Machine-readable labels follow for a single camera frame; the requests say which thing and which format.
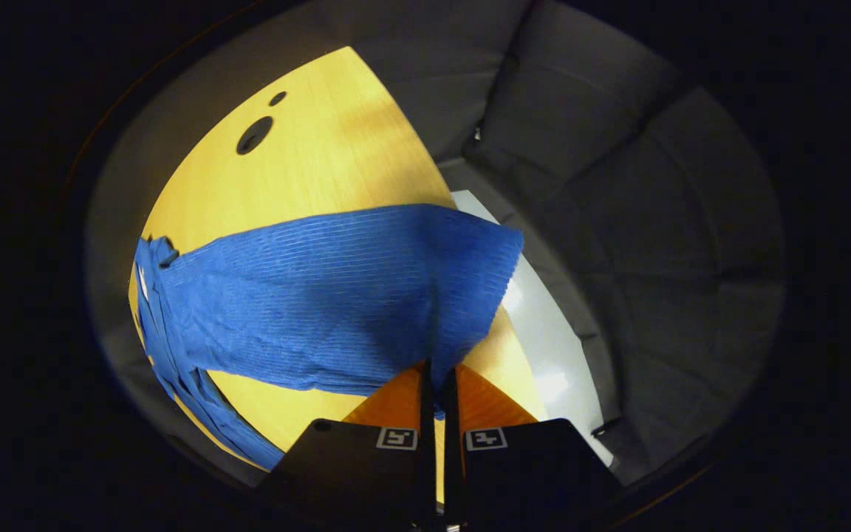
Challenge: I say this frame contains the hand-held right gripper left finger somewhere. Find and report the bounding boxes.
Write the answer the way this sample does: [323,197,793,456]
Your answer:
[259,361,439,529]

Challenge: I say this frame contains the blue button shirt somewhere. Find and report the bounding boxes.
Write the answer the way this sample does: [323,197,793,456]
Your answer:
[132,203,526,474]

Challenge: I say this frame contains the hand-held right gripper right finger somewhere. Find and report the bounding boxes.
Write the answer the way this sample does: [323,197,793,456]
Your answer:
[442,364,622,529]

